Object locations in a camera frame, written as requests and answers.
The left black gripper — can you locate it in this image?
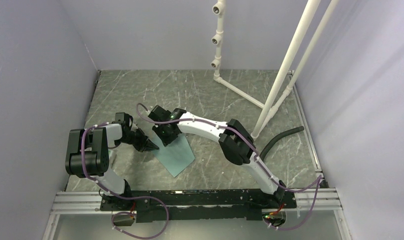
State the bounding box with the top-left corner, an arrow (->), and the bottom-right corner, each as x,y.
116,128 -> 159,153

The teal envelope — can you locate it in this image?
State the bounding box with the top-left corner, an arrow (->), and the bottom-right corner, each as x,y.
150,134 -> 195,178

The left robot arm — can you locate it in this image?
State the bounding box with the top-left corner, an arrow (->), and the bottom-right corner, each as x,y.
65,112 -> 159,210

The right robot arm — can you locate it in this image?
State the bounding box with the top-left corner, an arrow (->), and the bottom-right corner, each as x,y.
148,105 -> 285,208

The green label plastic box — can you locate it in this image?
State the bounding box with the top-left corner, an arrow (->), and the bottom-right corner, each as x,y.
108,149 -> 116,167

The black foam tube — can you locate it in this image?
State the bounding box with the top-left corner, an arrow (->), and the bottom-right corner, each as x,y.
260,126 -> 305,160

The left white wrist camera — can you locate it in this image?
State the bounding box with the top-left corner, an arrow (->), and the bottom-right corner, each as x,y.
113,112 -> 133,129

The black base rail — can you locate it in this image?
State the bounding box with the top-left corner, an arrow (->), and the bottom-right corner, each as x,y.
100,188 -> 297,223

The white pvc pipe frame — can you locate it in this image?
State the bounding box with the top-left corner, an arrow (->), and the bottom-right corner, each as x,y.
211,0 -> 321,139

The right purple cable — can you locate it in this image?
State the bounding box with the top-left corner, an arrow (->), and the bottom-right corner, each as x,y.
136,102 -> 323,232

